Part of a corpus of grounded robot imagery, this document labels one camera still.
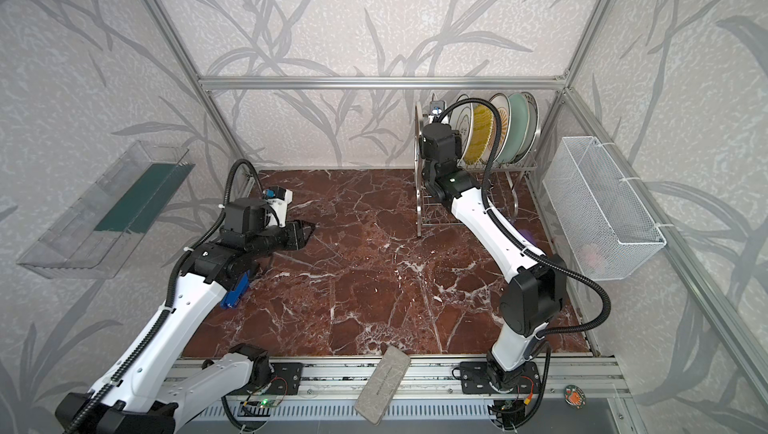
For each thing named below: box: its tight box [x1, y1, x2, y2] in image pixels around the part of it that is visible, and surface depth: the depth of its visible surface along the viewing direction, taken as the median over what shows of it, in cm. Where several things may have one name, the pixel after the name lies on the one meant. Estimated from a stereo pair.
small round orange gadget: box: [564, 384, 587, 409], surface depth 72 cm
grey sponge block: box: [354, 345, 411, 425], surface depth 72 cm
